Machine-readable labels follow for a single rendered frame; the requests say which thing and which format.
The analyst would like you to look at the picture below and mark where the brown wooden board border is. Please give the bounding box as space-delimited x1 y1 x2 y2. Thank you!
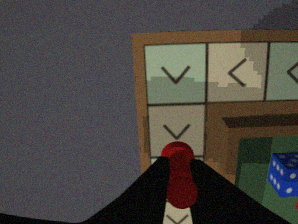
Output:
132 30 298 173

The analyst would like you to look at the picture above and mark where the red pawn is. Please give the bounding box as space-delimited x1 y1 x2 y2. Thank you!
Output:
161 141 197 209

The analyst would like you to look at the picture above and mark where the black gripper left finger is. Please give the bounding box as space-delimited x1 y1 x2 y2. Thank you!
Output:
0 156 170 224

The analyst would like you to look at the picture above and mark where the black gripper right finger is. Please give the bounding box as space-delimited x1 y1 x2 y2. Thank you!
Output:
189 160 290 224

